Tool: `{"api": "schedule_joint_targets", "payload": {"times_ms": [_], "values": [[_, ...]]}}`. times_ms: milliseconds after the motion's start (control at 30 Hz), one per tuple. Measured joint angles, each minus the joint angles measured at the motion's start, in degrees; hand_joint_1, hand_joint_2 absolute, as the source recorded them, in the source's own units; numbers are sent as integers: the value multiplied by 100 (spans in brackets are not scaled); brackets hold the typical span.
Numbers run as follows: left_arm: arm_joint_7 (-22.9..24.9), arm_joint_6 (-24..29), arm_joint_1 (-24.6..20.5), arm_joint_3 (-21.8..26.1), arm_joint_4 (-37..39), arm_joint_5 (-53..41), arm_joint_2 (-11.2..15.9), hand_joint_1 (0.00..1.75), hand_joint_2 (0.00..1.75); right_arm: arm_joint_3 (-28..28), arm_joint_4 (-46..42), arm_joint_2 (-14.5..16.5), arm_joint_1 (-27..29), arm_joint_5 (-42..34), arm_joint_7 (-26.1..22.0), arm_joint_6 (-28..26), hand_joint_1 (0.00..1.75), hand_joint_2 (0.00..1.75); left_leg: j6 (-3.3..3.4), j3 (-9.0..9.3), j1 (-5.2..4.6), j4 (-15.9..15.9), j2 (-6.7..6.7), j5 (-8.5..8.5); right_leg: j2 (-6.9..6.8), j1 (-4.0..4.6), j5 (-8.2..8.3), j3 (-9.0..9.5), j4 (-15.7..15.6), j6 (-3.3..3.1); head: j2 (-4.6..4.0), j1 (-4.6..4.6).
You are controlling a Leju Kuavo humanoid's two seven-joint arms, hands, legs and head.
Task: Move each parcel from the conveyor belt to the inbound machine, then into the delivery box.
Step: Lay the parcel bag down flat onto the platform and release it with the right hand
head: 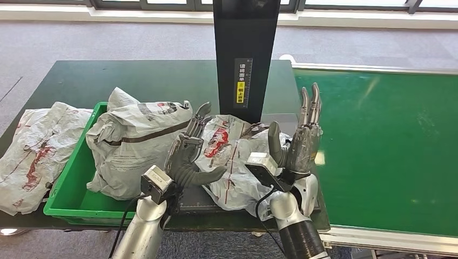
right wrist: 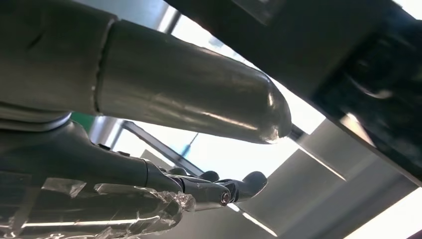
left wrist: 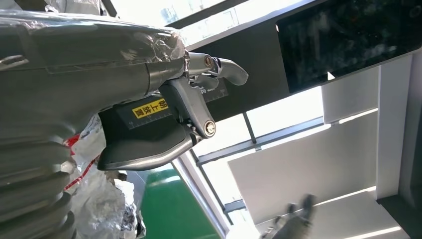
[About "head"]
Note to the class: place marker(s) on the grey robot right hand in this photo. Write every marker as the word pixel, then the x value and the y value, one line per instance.
pixel 302 150

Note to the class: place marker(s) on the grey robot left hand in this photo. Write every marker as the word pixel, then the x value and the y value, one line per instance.
pixel 186 161

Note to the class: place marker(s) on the white parcel with red logo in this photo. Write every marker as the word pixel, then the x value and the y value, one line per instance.
pixel 232 168

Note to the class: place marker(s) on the grey parcel with brown tape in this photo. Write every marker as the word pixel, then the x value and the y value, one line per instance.
pixel 136 157

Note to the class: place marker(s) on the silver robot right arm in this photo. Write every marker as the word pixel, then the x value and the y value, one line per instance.
pixel 293 214

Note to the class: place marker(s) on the green conveyor belt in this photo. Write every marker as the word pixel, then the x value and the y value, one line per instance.
pixel 393 143

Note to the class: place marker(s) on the black inbound scanner machine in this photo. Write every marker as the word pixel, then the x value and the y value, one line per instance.
pixel 247 43

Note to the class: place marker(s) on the white parcel with red print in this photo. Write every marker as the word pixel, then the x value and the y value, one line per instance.
pixel 43 150

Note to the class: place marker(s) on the yellow and black label sticker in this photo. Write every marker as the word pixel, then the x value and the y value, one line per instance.
pixel 241 93

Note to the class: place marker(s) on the dark green table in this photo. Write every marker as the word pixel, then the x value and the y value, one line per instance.
pixel 143 75

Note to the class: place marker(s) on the green plastic crate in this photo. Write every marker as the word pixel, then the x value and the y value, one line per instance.
pixel 71 200

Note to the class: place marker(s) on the pale round table foot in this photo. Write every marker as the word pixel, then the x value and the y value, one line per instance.
pixel 10 231

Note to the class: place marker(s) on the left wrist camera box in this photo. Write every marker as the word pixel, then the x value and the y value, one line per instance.
pixel 155 182

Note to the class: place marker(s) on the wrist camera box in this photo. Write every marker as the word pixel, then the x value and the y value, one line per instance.
pixel 263 166
pixel 155 182

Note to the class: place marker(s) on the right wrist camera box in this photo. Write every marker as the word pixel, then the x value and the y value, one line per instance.
pixel 263 166

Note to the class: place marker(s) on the small metal table bracket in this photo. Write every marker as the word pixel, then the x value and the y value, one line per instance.
pixel 258 234

